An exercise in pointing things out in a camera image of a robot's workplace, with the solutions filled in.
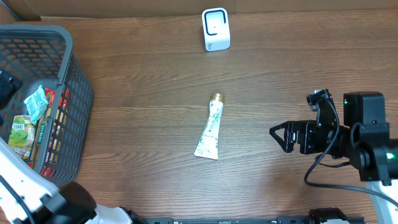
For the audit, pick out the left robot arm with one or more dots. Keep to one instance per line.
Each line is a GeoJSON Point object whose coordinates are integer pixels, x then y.
{"type": "Point", "coordinates": [26, 197]}

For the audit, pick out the teal snack packet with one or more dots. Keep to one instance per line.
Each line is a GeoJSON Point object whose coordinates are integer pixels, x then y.
{"type": "Point", "coordinates": [36, 104]}

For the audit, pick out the green juice pouch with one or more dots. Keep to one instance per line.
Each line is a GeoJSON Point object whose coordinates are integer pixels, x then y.
{"type": "Point", "coordinates": [22, 136]}

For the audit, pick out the grey plastic basket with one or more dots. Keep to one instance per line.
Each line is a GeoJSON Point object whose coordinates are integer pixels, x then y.
{"type": "Point", "coordinates": [43, 56]}

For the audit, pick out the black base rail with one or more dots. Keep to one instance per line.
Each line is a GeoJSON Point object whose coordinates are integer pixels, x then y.
{"type": "Point", "coordinates": [315, 216]}

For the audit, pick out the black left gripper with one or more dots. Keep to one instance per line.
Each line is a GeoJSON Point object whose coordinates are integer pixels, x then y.
{"type": "Point", "coordinates": [4, 88]}

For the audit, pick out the white barcode scanner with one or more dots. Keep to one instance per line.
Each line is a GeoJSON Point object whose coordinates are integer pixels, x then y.
{"type": "Point", "coordinates": [216, 30]}

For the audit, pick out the white tube with gold cap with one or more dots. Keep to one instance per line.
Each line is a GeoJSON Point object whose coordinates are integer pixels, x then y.
{"type": "Point", "coordinates": [207, 146]}

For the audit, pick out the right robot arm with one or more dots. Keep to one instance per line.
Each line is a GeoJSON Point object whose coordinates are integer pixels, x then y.
{"type": "Point", "coordinates": [362, 137]}

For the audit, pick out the orange spaghetti packet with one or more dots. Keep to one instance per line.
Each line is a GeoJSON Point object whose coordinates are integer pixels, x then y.
{"type": "Point", "coordinates": [39, 136]}

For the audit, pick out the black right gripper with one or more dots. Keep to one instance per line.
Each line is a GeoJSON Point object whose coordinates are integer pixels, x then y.
{"type": "Point", "coordinates": [298, 137]}

